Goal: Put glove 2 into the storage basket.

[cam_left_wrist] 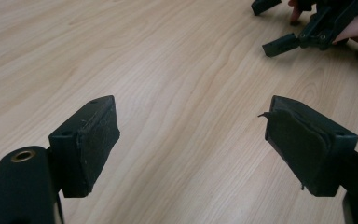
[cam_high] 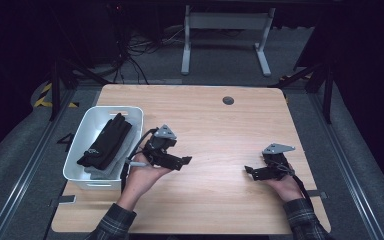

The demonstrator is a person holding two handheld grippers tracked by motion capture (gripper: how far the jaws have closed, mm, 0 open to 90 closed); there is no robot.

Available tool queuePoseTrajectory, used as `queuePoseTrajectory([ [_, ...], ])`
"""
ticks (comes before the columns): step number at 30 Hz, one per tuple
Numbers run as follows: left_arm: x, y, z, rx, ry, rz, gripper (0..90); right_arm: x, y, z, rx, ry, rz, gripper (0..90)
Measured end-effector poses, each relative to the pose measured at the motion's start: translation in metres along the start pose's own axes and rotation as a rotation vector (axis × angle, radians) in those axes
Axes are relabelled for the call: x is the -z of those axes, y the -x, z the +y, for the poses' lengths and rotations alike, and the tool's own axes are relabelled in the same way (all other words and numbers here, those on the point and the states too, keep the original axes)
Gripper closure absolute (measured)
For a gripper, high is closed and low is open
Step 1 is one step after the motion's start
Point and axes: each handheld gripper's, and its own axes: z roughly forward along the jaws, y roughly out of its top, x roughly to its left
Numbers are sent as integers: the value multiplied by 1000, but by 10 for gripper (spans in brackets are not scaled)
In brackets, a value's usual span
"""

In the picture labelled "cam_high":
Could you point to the black metal stand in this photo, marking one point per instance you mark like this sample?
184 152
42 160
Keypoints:
56 86
326 90

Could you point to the white plastic basket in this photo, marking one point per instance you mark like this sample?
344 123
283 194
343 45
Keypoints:
86 126

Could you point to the yellow black floor tape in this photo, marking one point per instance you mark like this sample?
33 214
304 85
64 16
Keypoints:
43 96

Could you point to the white metal desk frame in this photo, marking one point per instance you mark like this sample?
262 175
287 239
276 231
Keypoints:
226 20

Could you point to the person's left hand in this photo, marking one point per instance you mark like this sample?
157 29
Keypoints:
143 181

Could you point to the person's right hand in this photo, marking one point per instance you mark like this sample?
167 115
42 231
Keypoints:
286 189

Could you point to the black glove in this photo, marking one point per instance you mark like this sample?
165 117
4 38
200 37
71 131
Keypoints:
121 148
108 143

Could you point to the aluminium floor rail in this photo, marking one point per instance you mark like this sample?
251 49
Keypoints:
350 173
23 173

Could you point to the grey round table grommet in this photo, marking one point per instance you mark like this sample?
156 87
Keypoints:
228 100

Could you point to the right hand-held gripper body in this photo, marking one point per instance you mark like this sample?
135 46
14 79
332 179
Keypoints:
276 160

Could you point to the grey table edge bracket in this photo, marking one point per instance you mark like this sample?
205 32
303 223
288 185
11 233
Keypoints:
318 194
65 199

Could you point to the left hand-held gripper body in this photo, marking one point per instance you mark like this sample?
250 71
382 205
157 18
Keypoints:
160 145

